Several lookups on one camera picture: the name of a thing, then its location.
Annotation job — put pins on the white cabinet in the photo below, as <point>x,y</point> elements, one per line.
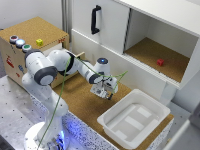
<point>156,43</point>

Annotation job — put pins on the green button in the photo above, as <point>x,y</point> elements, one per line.
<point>26,47</point>

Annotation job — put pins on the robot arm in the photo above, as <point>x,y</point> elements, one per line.
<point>45,68</point>

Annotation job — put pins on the white plastic box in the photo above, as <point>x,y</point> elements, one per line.
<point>135,118</point>

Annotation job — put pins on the white sliding door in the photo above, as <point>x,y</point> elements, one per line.
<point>105,23</point>

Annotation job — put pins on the blue button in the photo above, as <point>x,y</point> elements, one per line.
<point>20,43</point>

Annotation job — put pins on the yellow block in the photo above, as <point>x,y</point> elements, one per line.
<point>39,42</point>

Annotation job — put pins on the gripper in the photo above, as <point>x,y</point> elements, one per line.
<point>101,88</point>

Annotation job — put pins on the pink block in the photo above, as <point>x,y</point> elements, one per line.
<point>160,62</point>

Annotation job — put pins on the red button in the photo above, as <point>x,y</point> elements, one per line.
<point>14,39</point>

